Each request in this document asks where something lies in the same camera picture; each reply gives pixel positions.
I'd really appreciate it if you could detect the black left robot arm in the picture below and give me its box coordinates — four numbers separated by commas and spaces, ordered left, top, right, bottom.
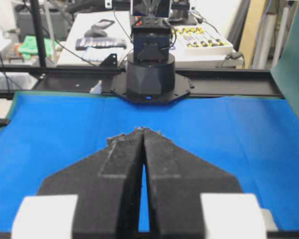
111, 16, 190, 105

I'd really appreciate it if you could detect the black metal frame rail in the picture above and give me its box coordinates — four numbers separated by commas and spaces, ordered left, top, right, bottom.
0, 66, 284, 104

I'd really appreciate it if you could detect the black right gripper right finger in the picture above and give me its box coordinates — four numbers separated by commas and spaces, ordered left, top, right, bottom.
144, 129, 242, 239

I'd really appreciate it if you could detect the green cloth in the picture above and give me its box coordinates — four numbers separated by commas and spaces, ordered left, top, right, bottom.
17, 35, 52, 59

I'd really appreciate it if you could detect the white screwdriver set box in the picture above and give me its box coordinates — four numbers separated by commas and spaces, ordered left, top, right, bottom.
175, 26, 234, 56

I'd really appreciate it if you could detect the blue table cloth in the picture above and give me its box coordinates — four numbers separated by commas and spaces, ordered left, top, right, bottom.
0, 92, 299, 232

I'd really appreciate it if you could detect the black vertical pole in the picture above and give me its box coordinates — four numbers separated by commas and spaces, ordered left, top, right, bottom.
30, 0, 46, 68

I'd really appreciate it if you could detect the dark blue keyboard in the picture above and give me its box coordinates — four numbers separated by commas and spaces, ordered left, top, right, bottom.
75, 37, 127, 50

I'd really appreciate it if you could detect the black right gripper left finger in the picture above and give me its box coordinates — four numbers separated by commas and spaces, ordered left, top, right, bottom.
37, 129, 144, 239

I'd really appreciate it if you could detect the green board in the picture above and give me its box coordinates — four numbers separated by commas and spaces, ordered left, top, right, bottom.
271, 4, 299, 119

